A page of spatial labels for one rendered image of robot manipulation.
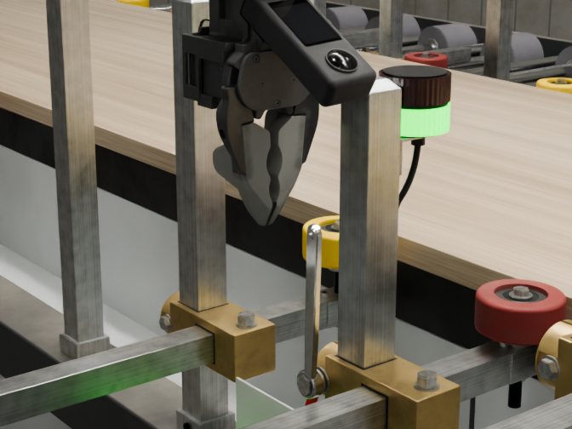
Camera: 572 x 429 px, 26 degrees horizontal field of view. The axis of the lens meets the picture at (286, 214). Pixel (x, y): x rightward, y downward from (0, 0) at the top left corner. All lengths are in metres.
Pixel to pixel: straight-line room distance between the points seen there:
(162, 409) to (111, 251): 0.52
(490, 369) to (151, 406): 0.43
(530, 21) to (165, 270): 3.70
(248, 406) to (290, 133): 0.32
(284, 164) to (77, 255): 0.52
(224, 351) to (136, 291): 0.61
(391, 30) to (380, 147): 1.60
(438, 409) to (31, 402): 0.36
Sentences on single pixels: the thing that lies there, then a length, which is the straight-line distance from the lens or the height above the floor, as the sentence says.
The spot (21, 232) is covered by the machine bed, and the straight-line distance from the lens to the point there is 2.12.
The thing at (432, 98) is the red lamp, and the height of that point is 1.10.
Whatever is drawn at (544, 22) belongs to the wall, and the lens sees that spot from 5.26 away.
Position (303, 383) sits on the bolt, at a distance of 1.07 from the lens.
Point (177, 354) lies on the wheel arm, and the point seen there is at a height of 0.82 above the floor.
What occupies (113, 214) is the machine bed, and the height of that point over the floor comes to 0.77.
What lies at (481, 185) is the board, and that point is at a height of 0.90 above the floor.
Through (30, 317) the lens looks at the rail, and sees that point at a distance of 1.64.
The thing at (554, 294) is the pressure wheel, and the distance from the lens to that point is 1.13.
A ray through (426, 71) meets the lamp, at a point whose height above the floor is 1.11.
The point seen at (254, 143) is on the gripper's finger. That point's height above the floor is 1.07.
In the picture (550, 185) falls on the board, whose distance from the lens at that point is 1.50.
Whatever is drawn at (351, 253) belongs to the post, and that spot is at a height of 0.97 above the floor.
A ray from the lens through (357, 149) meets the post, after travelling 1.00.
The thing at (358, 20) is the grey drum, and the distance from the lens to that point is 3.34.
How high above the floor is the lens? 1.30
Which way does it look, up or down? 17 degrees down
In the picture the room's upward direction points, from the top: straight up
